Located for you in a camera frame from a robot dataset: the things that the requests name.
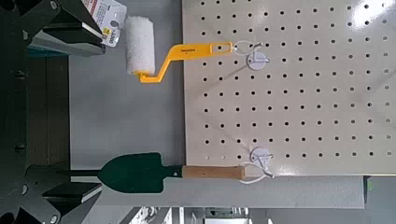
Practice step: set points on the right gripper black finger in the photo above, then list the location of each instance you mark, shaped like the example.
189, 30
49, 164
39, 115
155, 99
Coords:
62, 199
68, 31

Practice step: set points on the white blister card package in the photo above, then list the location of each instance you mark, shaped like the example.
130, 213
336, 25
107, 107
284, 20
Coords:
106, 18

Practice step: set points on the white round pegboard hook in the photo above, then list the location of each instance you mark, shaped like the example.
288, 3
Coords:
260, 155
257, 60

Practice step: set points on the beige metal pegboard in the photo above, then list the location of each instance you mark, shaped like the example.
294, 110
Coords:
311, 99

